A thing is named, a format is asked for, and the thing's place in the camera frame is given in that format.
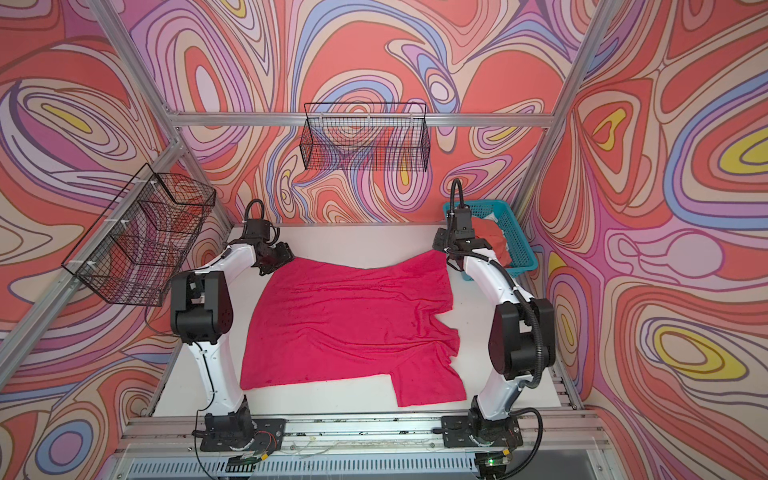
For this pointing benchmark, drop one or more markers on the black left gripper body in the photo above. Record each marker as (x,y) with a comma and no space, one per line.
(278,255)

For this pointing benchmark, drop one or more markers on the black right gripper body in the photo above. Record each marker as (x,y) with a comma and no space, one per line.
(445,240)

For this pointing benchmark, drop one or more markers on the magenta t shirt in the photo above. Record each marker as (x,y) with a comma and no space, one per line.
(317,322)

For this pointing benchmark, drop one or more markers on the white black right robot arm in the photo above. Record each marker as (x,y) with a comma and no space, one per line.
(522,339)

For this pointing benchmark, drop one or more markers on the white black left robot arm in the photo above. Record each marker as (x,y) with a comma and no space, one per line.
(202,315)

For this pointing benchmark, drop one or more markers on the coral red t shirt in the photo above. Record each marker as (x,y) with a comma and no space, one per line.
(489,231)

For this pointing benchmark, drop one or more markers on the teal plastic basket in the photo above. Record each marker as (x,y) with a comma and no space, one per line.
(523,258)

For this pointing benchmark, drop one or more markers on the aluminium horizontal back bar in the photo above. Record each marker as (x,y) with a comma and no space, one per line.
(538,120)

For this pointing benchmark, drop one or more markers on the aluminium frame corner post right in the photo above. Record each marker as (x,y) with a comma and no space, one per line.
(595,34)

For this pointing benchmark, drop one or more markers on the aluminium frame corner post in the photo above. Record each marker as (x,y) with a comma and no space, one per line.
(117,34)
(595,34)

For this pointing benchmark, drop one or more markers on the black wire basket left wall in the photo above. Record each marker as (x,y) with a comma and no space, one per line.
(142,238)

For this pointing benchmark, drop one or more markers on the black wire basket wall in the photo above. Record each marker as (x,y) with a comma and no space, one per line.
(358,145)
(142,238)

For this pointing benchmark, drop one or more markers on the black wire basket back wall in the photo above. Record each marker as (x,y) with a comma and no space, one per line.
(358,145)

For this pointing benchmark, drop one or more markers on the aluminium frame corner post left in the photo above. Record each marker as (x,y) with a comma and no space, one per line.
(117,34)

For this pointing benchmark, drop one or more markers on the aluminium left wall bar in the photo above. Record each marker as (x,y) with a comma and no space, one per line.
(35,232)

